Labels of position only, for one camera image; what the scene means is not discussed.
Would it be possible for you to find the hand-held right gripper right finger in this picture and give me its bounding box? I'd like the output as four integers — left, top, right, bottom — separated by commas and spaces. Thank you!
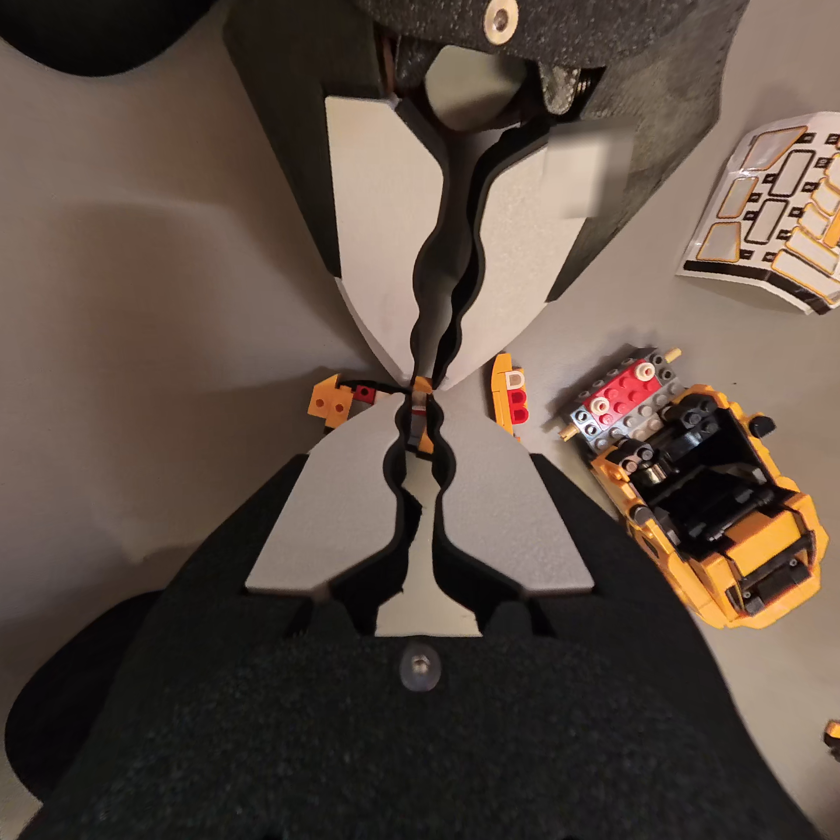
428, 390, 594, 599

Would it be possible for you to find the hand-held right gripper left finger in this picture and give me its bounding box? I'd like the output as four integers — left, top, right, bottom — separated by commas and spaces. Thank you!
247, 392, 408, 599

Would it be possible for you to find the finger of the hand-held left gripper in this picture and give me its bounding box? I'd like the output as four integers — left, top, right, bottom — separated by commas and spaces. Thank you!
440, 129, 611, 385
325, 92, 454, 384

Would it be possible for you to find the orange red grey lego assembly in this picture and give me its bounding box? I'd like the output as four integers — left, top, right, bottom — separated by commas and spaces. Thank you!
310, 373, 395, 429

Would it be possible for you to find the orange arch lego piece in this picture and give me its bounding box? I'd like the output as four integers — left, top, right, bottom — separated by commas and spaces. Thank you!
490, 352, 534, 437

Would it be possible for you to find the person's left forearm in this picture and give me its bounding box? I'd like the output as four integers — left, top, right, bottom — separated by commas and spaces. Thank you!
0, 0, 221, 77

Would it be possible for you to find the yellow lego car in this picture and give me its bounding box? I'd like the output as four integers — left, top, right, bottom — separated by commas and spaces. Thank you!
560, 347, 830, 631

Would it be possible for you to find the sticker sheet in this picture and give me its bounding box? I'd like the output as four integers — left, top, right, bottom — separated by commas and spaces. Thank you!
676, 112, 840, 316

